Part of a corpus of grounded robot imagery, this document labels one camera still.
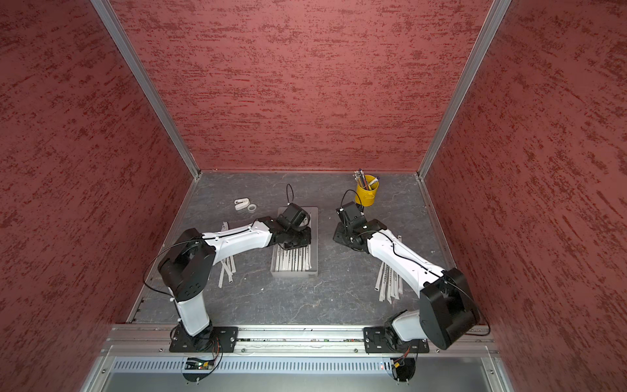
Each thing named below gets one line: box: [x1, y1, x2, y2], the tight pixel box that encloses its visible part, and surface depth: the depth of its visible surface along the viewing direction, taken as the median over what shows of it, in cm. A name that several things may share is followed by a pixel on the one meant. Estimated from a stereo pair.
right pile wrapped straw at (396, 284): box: [389, 267, 404, 300], surface depth 87 cm
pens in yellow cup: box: [352, 168, 381, 191], surface depth 99 cm
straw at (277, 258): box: [275, 245, 281, 272], surface depth 91 cm
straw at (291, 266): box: [288, 248, 297, 272], surface depth 91 cm
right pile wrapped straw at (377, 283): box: [373, 261, 385, 292], surface depth 89 cm
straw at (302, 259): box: [297, 247, 307, 272], surface depth 92 cm
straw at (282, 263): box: [278, 249, 286, 272], surface depth 91 cm
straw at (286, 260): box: [282, 249, 291, 272], surface depth 92 cm
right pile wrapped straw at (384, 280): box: [378, 262, 390, 303], surface depth 87 cm
